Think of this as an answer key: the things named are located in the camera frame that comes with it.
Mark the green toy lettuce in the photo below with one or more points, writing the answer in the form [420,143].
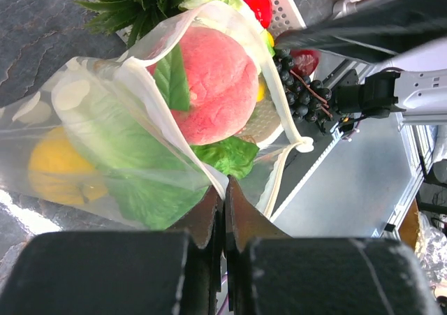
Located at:
[149,183]

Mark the yellow toy lemon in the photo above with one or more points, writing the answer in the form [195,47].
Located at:
[58,173]

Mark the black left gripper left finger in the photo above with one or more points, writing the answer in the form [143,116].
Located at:
[175,271]

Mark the dark red toy pomegranate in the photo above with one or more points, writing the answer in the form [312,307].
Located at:
[305,61]

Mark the white slotted cable duct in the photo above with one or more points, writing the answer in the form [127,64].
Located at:
[299,168]

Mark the yellow toy banana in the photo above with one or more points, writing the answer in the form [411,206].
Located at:
[269,41]

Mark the clear dotted zip top bag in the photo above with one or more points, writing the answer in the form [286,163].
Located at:
[148,80]

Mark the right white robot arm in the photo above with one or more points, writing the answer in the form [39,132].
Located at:
[409,92]

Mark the dark toy grape bunch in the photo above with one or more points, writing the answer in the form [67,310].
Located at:
[308,99]

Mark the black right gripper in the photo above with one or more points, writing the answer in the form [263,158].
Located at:
[374,34]

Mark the white perforated plastic basket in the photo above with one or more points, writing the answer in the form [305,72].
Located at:
[265,127]

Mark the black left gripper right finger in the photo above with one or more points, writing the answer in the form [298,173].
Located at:
[270,272]

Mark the pink toy peach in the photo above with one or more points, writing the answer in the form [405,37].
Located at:
[223,86]

